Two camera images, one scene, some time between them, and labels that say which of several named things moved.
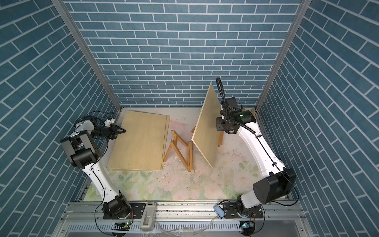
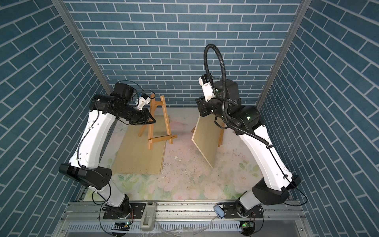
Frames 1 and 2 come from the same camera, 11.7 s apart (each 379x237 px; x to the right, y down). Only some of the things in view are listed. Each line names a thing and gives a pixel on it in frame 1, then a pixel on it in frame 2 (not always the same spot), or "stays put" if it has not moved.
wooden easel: x=221 y=133 stays put
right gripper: x=218 y=128 → x=202 y=105
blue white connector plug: x=219 y=211 stays put
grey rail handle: x=148 y=217 stays put
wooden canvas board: x=206 y=137 stays put
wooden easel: x=184 y=149 → x=151 y=138
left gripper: x=113 y=131 → x=145 y=116
